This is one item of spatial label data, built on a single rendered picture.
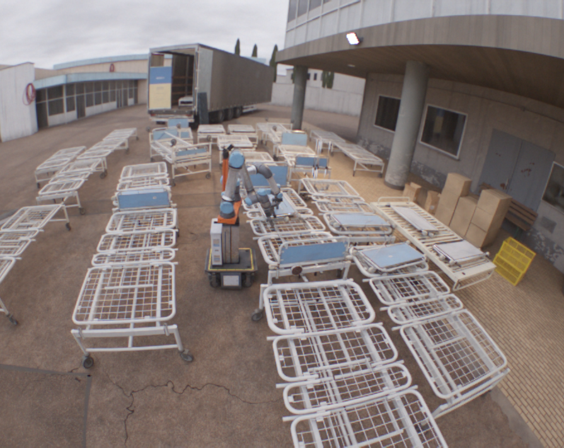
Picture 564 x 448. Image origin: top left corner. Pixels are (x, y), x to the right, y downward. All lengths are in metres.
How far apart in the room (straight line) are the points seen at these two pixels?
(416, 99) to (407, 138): 1.01
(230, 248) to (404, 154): 5.23
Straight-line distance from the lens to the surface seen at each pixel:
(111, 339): 2.80
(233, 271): 2.84
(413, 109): 6.91
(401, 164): 7.05
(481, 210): 5.23
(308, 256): 2.62
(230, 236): 2.76
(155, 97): 13.14
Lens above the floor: 2.07
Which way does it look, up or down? 29 degrees down
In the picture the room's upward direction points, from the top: 6 degrees clockwise
